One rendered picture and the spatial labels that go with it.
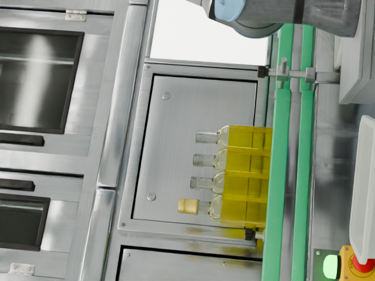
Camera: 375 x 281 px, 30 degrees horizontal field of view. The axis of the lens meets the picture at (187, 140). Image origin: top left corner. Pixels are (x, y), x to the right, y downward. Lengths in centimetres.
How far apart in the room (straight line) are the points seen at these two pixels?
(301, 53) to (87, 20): 66
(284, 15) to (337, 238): 49
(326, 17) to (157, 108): 80
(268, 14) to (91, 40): 95
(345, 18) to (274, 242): 50
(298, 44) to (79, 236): 71
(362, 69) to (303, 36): 67
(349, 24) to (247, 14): 16
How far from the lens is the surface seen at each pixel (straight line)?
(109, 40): 198
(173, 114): 182
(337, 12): 113
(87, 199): 179
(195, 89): 185
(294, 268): 141
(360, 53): 108
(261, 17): 115
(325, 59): 168
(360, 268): 130
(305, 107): 153
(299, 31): 174
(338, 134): 149
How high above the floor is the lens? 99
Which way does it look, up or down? 6 degrees up
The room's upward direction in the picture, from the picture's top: 85 degrees counter-clockwise
